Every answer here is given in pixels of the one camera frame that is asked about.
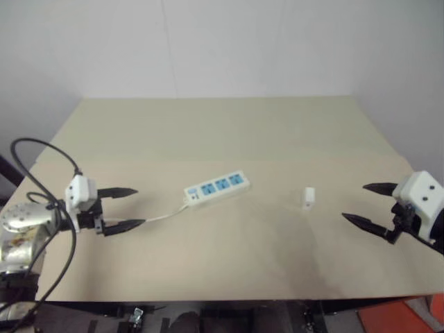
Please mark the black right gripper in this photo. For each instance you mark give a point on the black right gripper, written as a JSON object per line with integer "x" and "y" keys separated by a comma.
{"x": 404, "y": 218}

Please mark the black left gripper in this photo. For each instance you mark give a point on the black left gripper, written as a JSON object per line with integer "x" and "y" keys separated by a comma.
{"x": 91, "y": 221}

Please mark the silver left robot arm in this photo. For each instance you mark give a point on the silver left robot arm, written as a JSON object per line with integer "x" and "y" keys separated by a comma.
{"x": 21, "y": 222}

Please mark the white plug adapter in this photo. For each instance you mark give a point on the white plug adapter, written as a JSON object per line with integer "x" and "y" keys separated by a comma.
{"x": 308, "y": 198}

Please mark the white power strip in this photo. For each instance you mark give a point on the white power strip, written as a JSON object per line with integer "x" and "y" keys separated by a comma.
{"x": 216, "y": 189}

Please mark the silver metal clamp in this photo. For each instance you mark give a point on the silver metal clamp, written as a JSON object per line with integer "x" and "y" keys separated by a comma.
{"x": 136, "y": 315}

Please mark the orange object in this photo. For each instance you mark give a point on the orange object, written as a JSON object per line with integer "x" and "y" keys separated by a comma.
{"x": 388, "y": 317}

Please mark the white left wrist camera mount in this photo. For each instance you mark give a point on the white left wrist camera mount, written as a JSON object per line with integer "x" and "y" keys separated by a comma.
{"x": 80, "y": 190}

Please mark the black table frame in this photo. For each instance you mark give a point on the black table frame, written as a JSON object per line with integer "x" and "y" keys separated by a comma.
{"x": 243, "y": 307}

